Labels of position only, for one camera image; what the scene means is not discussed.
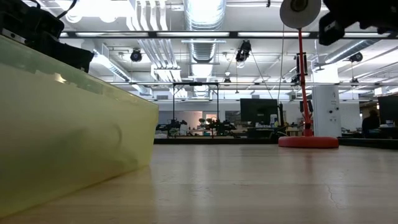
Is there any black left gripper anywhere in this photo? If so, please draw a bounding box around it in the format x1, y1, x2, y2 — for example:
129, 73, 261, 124
0, 0, 95, 75

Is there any translucent yellow plastic bin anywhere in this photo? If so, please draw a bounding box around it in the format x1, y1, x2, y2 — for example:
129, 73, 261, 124
0, 34, 160, 218

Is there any black computer monitor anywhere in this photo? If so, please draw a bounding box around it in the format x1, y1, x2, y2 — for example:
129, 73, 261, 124
377, 94, 398, 123
239, 98, 279, 124

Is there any white pillar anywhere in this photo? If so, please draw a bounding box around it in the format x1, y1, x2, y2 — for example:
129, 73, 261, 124
312, 85, 342, 138

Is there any person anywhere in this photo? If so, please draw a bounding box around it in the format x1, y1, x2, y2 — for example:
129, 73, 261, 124
361, 108, 382, 139

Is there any red desk lamp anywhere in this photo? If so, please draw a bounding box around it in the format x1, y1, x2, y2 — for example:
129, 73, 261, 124
277, 0, 340, 149

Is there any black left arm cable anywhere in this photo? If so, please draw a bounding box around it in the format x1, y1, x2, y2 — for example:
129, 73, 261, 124
57, 0, 78, 19

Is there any black background rig frame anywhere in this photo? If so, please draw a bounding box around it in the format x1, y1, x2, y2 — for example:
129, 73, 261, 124
172, 82, 220, 126

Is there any silver ventilation duct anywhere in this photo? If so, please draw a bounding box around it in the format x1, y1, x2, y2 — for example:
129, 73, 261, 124
182, 0, 227, 63

